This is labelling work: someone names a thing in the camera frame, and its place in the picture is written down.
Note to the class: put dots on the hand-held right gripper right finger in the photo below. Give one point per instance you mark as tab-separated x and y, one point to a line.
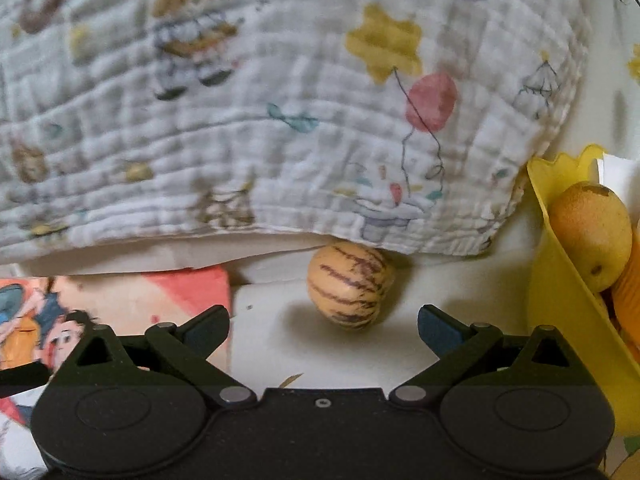
440	332

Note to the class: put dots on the white printed blanket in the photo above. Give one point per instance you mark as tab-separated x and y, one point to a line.
250	110

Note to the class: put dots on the white plastic jar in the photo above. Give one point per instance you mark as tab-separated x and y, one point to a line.
620	172

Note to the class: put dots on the yellow plastic bowl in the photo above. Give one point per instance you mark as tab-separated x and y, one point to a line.
555	290

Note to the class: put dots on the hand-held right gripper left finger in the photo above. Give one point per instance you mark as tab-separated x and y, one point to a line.
205	334

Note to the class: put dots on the yellow pear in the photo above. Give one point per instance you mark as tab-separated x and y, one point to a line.
590	235

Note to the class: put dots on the pale striped pepino melon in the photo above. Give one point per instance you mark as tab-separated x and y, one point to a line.
350	285

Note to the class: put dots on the large orange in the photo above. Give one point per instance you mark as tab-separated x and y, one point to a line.
630	305

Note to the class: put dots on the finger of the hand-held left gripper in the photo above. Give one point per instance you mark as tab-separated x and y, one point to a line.
22	381

